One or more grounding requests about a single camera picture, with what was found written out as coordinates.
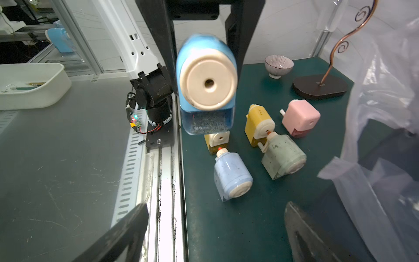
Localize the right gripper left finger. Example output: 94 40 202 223
74 203 149 262

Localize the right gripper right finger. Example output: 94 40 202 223
284 202 357 262

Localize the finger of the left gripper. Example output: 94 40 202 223
135 0 178 95
224 0 266 76

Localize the green pencil sharpener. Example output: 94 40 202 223
258 132 307 180

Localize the light blue pencil sharpener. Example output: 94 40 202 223
214 147 253 202

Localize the pink pencil sharpener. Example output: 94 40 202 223
280 99 321 138

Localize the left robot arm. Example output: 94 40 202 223
94 1 265 124

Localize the yellow pencil sharpener front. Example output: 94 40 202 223
204 131 230 155

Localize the grey trash bin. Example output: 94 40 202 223
308 129 419 262

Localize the pink patterned bowl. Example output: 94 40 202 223
265 55 294 79

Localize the bronze mug tree stand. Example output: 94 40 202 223
292 1 378 100

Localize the green mat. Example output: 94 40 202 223
182 58 372 262

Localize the white plastic tub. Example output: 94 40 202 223
1 63 72 111

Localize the clear plastic bin liner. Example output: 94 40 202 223
316 16 419 262

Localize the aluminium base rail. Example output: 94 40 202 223
111 96 186 262

